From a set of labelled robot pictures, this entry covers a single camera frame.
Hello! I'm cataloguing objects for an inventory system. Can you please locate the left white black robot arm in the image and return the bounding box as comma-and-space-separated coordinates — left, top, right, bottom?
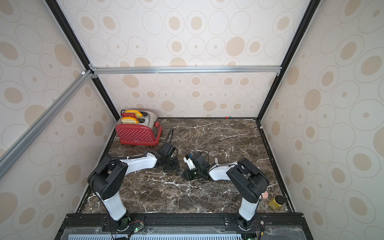
87, 128, 180, 232

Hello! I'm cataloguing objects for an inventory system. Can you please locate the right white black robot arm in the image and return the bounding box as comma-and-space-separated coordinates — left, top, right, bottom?
181, 155, 270, 231

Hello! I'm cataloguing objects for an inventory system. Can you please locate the red toaster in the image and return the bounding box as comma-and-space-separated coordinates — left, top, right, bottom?
115, 110, 163, 146

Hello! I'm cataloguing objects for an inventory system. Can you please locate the back toast slice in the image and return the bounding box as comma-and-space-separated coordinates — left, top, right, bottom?
122, 110, 143, 119

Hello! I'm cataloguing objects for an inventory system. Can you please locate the toast slice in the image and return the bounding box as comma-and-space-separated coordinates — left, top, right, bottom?
122, 110, 143, 119
121, 117, 140, 125

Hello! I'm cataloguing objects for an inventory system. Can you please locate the front toast slice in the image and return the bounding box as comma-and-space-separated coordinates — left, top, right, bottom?
121, 117, 140, 125

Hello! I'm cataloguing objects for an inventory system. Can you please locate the clear jar pink lid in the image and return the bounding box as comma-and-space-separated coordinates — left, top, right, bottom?
262, 191, 269, 199

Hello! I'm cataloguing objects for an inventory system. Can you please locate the yellow bottle black cap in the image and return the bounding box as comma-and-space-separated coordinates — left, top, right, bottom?
268, 195, 286, 211

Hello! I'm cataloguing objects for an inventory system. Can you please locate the horizontal aluminium bar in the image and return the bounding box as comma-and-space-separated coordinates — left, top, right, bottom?
90, 65, 282, 75

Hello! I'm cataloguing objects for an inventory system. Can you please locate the left diagonal aluminium bar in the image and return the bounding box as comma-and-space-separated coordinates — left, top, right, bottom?
1, 70, 93, 178

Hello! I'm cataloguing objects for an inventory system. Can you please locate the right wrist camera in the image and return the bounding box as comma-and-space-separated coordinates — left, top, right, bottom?
183, 151, 210, 171

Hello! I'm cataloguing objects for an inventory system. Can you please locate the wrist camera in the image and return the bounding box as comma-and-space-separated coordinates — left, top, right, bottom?
158, 143, 176, 158
183, 151, 210, 171

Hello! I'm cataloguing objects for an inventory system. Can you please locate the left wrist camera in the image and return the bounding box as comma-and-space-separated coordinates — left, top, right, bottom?
158, 143, 176, 158

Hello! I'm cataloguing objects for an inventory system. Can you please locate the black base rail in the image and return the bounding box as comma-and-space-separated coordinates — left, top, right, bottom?
55, 213, 313, 240

